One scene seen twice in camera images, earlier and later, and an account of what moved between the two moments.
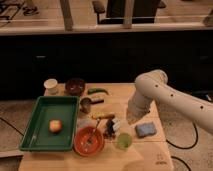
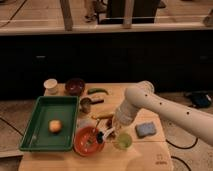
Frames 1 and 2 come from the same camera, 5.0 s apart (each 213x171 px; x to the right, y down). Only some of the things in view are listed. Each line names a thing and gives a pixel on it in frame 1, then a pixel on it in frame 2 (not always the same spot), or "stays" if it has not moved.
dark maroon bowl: [74, 86] stays
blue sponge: [144, 129] stays
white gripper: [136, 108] to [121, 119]
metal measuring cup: [86, 104] stays
